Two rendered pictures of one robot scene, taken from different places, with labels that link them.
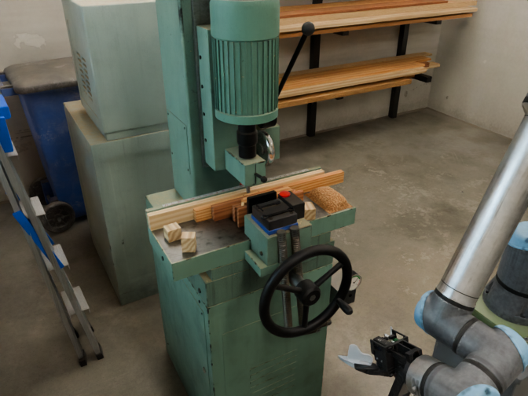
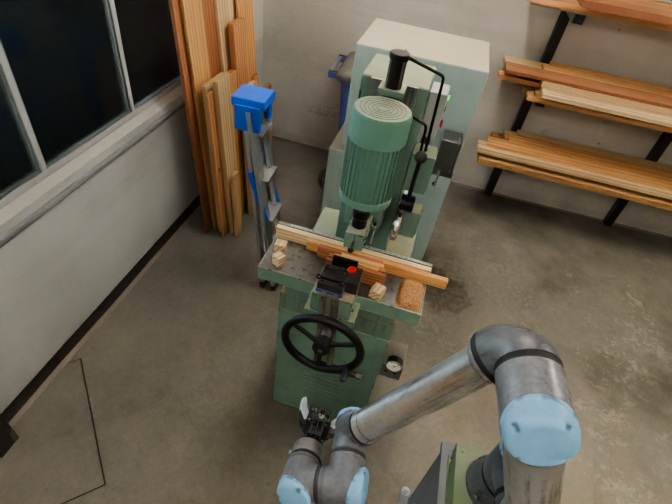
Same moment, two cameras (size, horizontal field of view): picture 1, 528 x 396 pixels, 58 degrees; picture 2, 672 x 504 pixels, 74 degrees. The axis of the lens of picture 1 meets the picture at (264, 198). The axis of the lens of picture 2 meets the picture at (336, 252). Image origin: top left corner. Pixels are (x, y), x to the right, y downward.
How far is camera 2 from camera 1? 0.81 m
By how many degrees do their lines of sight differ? 33
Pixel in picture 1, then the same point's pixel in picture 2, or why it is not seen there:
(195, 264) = (273, 275)
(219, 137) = not seen: hidden behind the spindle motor
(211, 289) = (283, 298)
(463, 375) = (302, 470)
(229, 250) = (300, 281)
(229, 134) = not seen: hidden behind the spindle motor
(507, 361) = (334, 490)
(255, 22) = (368, 135)
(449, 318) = (342, 434)
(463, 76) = not seen: outside the picture
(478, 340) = (337, 462)
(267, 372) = (317, 376)
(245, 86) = (353, 177)
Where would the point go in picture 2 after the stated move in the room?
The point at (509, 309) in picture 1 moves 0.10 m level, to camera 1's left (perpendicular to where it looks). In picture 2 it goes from (473, 484) to (445, 459)
